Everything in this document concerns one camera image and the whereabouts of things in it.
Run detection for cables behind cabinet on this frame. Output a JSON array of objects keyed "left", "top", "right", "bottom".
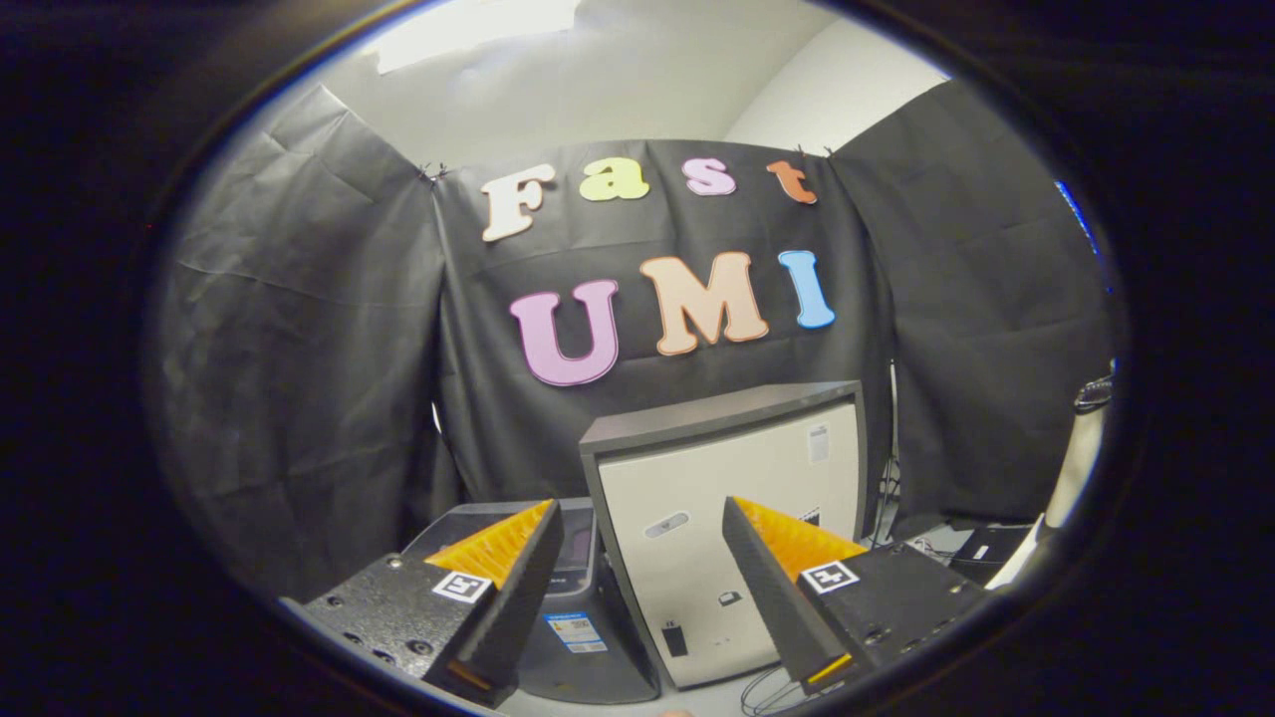
[{"left": 867, "top": 458, "right": 903, "bottom": 544}]

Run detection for floor cables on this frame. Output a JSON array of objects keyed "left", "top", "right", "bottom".
[{"left": 739, "top": 665, "right": 848, "bottom": 717}]

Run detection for beige cabinet with dark frame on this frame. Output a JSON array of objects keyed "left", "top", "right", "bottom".
[{"left": 579, "top": 379, "right": 870, "bottom": 690}]

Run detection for black floor box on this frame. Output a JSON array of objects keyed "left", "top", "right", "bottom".
[{"left": 946, "top": 520, "right": 1042, "bottom": 587}]

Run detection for black backdrop cloth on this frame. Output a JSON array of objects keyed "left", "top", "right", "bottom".
[{"left": 149, "top": 80, "right": 1117, "bottom": 598}]

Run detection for grey washing machine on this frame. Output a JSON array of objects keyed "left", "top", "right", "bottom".
[{"left": 401, "top": 498, "right": 660, "bottom": 705}]

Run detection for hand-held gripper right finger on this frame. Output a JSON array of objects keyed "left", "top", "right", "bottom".
[{"left": 721, "top": 496, "right": 997, "bottom": 698}]

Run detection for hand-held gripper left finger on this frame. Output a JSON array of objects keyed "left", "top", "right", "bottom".
[{"left": 299, "top": 498, "right": 565, "bottom": 708}]

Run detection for white stand pole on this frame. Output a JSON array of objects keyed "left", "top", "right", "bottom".
[{"left": 986, "top": 363, "right": 1115, "bottom": 589}]

